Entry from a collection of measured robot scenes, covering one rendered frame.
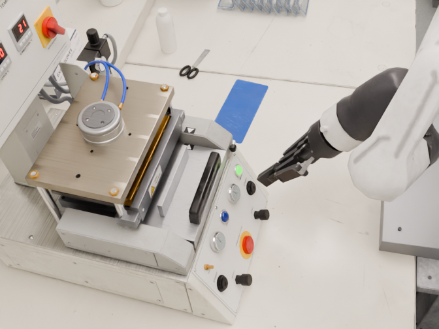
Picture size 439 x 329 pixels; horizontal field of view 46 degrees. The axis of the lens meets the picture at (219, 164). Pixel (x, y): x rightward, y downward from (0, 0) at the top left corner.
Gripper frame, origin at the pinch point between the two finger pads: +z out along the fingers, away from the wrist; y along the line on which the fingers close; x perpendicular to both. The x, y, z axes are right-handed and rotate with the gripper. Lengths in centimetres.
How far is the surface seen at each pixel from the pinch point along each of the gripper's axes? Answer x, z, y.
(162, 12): -40, 25, -46
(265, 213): 5.8, 8.5, 3.0
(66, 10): -67, 55, -51
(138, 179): -23.6, -0.3, 20.3
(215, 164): -12.9, -2.6, 8.9
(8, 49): -54, -6, 18
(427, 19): 67, 46, -195
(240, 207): -0.3, 8.3, 5.9
